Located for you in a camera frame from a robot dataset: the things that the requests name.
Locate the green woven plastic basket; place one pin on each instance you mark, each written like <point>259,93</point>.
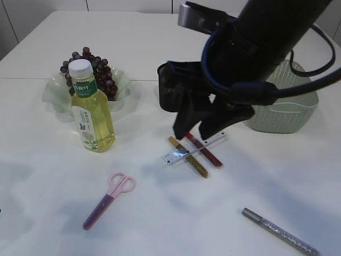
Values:
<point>286,115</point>

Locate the black mesh pen holder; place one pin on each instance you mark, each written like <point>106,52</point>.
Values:
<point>170,86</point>

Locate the clear plastic ruler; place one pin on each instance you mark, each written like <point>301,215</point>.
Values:
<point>176,156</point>

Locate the silver blue right wrist camera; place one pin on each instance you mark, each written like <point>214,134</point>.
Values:
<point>201,18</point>

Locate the pale green wavy plate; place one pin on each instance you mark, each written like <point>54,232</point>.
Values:
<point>56,95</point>

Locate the red glitter pen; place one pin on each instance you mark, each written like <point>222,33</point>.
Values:
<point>204,150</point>

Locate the purple artificial grape bunch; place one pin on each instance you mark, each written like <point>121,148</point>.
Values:
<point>103,73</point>

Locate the pink purple scissors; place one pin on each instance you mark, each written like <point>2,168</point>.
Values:
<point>118,183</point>

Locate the silver glitter pen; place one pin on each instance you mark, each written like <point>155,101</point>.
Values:
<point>280,233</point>

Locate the yellow tea bottle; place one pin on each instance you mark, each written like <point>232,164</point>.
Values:
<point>90,108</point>

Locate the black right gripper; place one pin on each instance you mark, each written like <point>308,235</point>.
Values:
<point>226,70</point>

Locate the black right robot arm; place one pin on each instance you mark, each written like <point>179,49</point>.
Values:
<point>274,28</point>

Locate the gold glitter pen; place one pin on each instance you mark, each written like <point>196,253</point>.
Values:
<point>189,158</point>

